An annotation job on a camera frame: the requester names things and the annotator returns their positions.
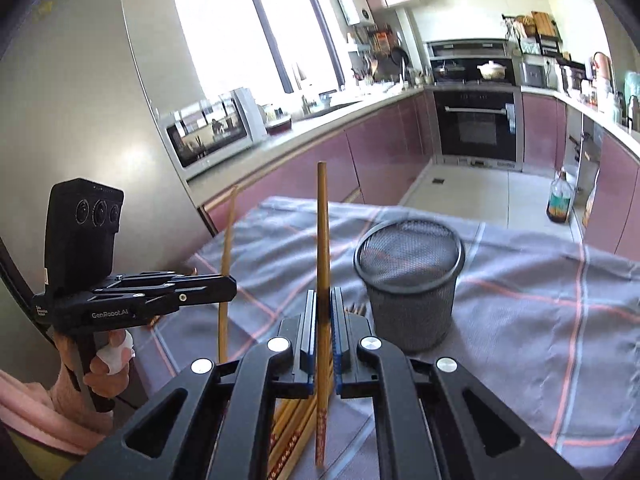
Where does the bamboo chopstick plain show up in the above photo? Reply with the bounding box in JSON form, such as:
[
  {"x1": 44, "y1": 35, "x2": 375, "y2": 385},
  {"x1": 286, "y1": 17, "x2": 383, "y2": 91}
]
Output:
[{"x1": 217, "y1": 185, "x2": 241, "y2": 363}]

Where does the black built-in oven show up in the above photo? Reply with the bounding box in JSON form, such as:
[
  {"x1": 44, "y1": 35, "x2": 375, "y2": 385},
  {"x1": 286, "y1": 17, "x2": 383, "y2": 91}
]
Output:
[{"x1": 426, "y1": 39, "x2": 524, "y2": 171}]

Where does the white water heater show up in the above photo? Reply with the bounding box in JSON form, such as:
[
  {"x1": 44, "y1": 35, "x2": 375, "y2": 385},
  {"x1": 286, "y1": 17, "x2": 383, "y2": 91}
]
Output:
[{"x1": 338, "y1": 0, "x2": 374, "y2": 26}]

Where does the bamboo chopstick red end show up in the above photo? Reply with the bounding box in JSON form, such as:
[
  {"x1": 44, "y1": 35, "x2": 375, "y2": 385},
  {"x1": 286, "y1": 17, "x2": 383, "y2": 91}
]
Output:
[{"x1": 314, "y1": 162, "x2": 332, "y2": 468}]

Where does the pink sleeve forearm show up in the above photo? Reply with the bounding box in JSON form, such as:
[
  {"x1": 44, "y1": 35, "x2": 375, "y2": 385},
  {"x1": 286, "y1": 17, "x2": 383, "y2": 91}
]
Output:
[{"x1": 1, "y1": 372, "x2": 105, "y2": 455}]

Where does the white pot on stove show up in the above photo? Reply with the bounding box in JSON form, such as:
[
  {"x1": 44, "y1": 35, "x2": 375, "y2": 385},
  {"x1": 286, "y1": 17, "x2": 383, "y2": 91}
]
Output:
[{"x1": 477, "y1": 61, "x2": 506, "y2": 80}]

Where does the left hand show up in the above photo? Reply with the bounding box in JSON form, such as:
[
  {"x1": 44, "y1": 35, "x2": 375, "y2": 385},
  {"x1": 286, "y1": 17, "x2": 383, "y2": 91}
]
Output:
[{"x1": 49, "y1": 330, "x2": 132, "y2": 434}]

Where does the white microwave oven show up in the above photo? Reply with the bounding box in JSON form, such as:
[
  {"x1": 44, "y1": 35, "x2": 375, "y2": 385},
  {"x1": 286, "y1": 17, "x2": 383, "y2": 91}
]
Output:
[{"x1": 158, "y1": 88, "x2": 267, "y2": 181}]

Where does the bundle of chopsticks on table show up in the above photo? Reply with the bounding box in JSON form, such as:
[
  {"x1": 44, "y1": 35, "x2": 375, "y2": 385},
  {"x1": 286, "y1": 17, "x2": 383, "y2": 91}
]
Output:
[{"x1": 267, "y1": 396, "x2": 317, "y2": 479}]

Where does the black mesh holder cup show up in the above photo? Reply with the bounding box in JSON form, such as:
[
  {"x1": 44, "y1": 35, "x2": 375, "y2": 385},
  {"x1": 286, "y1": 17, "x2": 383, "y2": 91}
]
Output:
[{"x1": 354, "y1": 219, "x2": 465, "y2": 353}]

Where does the oil bottle on floor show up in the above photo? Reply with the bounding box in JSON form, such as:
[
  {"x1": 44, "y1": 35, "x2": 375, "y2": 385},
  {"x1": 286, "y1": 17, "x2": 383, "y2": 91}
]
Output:
[{"x1": 546, "y1": 170, "x2": 574, "y2": 223}]

